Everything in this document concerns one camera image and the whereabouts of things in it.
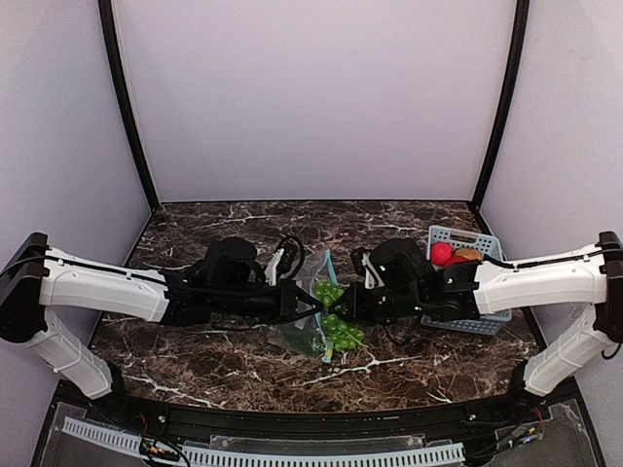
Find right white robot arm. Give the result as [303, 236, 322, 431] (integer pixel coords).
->
[329, 231, 622, 398]

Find black front rail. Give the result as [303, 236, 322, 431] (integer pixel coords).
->
[83, 393, 536, 441]

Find grey slotted cable duct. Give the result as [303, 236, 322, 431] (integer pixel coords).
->
[61, 416, 465, 467]

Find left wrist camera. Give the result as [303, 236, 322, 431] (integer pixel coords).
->
[264, 235, 305, 287]

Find black frame post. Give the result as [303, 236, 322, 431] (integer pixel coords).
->
[470, 0, 531, 212]
[97, 0, 161, 212]

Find right black frame post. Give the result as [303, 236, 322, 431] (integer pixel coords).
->
[470, 0, 531, 212]

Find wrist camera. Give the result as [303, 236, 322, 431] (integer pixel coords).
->
[349, 247, 384, 290]
[264, 235, 305, 287]

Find left black frame post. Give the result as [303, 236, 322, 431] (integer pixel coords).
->
[97, 0, 161, 212]

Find green grapes bunch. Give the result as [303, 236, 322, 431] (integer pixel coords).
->
[313, 280, 365, 352]

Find clear zip top bag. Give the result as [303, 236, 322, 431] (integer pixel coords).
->
[267, 250, 338, 363]

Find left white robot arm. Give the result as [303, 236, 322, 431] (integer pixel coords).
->
[1, 233, 323, 402]

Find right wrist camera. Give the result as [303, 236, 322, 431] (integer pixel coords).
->
[349, 247, 384, 290]

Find light blue plastic basket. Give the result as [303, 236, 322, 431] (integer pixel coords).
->
[419, 224, 513, 337]

